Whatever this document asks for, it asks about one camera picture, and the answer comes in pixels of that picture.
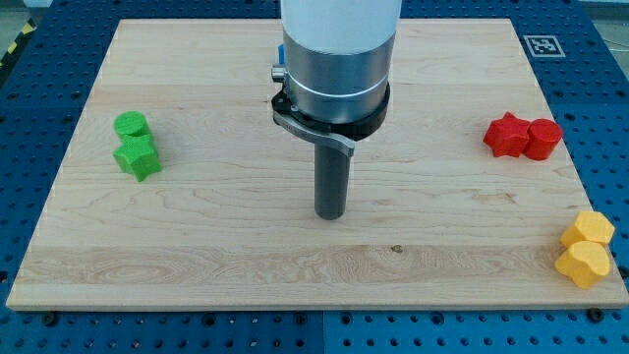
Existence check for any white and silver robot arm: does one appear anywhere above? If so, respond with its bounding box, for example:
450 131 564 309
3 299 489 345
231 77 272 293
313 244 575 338
280 0 402 125

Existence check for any green wooden star block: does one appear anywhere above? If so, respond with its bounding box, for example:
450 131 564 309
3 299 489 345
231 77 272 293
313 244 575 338
113 134 162 182

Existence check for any red wooden star block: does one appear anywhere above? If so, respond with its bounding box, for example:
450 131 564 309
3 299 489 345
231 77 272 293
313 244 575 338
483 111 531 157

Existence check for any yellow wooden heart block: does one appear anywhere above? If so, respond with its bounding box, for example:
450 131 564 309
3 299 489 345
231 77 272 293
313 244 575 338
554 241 610 289

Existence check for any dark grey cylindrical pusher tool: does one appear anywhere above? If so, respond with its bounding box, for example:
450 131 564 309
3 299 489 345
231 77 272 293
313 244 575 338
314 145 351 220

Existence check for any black tool clamp with lever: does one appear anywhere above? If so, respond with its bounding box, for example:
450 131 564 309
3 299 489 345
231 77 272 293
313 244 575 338
271 85 390 157

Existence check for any green wooden cylinder block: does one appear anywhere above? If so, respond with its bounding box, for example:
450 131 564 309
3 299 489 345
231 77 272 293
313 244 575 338
113 111 150 139

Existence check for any red wooden cylinder block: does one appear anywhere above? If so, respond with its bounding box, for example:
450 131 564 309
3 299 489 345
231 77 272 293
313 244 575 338
523 118 563 160

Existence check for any white fiducial marker tag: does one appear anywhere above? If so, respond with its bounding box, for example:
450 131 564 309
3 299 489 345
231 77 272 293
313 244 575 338
524 34 565 58

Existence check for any yellow wooden hexagon block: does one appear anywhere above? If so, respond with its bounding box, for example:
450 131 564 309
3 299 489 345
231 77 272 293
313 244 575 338
560 210 615 247

